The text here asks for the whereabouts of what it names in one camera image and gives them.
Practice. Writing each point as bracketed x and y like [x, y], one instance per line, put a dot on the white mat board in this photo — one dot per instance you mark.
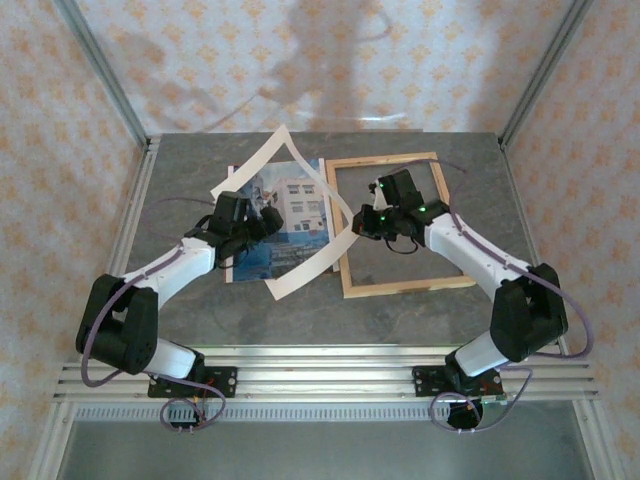
[300, 277]

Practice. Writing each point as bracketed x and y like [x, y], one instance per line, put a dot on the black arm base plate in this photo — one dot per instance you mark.
[225, 382]
[425, 380]

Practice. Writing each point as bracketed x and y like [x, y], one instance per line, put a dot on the wide aluminium extrusion crossbeam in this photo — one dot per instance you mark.
[325, 385]

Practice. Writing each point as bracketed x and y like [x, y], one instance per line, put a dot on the blue building photo print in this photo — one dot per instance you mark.
[300, 240]

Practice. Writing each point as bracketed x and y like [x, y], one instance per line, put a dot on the aluminium corner post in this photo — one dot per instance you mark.
[106, 75]
[540, 75]

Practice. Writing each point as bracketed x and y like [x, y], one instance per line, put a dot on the small green circuit board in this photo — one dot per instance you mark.
[495, 400]

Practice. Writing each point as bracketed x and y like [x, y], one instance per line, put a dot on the grey metal lower panel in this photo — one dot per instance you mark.
[325, 450]

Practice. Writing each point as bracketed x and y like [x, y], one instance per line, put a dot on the aluminium table edge rail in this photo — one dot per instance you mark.
[325, 352]

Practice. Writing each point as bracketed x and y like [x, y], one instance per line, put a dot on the aluminium table side rail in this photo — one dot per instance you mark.
[509, 170]
[142, 185]

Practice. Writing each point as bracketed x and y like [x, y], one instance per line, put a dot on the aluminium lower frame post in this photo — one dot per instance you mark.
[55, 435]
[592, 435]

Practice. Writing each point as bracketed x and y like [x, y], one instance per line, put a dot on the light wooden picture frame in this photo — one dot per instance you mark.
[410, 286]

